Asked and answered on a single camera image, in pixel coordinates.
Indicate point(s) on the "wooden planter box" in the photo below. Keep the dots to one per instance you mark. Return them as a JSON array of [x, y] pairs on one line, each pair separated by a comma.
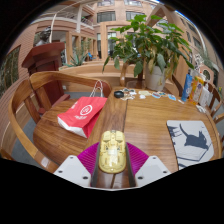
[[90, 71]]

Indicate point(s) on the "white sculpture on pedestal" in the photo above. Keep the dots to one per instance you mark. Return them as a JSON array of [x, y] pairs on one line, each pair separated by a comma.
[[199, 62]]

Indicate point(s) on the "dark red wooden pedestal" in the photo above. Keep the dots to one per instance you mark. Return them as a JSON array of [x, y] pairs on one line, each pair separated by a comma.
[[46, 70]]

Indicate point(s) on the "red paper shopping bag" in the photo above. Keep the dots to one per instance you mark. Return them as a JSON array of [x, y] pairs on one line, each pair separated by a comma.
[[81, 115]]

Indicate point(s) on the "light blue sticker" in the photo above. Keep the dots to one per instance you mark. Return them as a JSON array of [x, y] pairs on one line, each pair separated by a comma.
[[172, 97]]

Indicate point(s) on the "green plant in white pot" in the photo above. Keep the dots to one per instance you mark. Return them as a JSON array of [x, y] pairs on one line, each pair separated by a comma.
[[150, 46]]

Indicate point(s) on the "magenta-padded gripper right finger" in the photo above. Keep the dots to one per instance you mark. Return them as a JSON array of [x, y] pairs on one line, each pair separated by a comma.
[[151, 170]]

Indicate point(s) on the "blue squeeze tube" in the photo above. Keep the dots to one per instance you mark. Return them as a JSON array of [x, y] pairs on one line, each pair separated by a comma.
[[187, 87]]

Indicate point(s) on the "yellow computer mouse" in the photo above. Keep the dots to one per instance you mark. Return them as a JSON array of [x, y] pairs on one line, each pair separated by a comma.
[[112, 151]]

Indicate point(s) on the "beige sticker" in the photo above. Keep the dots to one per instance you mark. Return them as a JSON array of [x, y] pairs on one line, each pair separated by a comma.
[[144, 93]]

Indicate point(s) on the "small clear plastic bag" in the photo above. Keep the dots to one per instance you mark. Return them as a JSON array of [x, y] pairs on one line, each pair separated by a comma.
[[201, 109]]

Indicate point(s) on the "yellow dish soap bottle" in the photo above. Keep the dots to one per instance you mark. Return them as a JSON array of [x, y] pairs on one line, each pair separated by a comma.
[[196, 90]]

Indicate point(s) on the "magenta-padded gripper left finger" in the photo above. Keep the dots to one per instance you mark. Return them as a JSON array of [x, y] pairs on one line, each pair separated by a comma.
[[71, 170]]

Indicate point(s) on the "spiky green agave plant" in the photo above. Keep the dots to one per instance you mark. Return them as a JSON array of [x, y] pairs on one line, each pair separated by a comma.
[[77, 59]]

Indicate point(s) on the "white key charm bundle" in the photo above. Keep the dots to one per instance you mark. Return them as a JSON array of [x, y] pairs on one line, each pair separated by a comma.
[[128, 94]]

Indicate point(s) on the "blue-rimmed oval sticker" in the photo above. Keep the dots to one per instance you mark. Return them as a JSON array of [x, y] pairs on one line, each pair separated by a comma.
[[156, 95], [163, 94]]

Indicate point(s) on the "dark bust statue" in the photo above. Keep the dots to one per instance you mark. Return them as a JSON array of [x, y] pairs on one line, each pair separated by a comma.
[[44, 36]]

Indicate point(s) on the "small black round object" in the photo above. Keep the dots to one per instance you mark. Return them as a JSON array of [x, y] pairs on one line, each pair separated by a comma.
[[118, 94]]

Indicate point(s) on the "small white sticker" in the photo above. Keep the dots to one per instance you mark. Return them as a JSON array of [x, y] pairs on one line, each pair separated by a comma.
[[181, 101]]

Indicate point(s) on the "grey cat-print mouse pad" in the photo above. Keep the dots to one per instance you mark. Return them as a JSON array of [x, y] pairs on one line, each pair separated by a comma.
[[191, 143]]

